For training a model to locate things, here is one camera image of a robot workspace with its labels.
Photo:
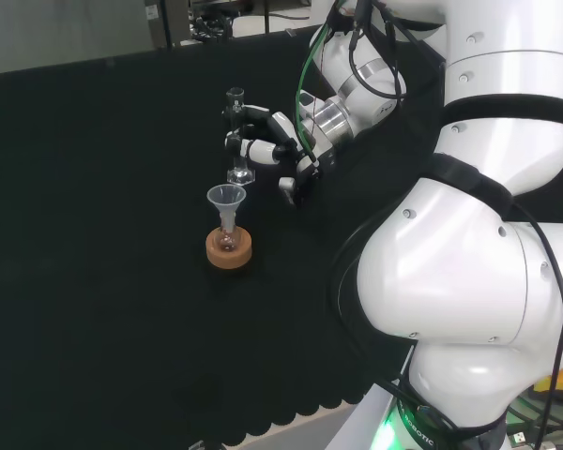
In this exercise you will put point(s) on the grey metal cabinet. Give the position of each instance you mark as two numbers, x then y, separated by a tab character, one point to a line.
164	23

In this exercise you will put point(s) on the small round-bottom glass flask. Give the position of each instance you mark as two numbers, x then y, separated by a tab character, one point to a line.
227	241

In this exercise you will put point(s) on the grey curtain panel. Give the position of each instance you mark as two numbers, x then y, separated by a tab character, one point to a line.
61	33

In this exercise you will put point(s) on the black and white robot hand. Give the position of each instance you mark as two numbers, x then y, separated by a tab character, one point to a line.
263	152

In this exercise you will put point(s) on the clear cloth clip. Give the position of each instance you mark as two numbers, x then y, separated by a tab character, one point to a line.
290	33

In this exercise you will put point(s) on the clear plastic funnel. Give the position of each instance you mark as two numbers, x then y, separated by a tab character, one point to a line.
226	197

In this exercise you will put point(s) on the black bench cloth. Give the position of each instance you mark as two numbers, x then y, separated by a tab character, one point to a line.
98	234

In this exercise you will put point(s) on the clear glass graduated cylinder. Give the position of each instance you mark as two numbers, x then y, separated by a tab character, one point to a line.
240	174

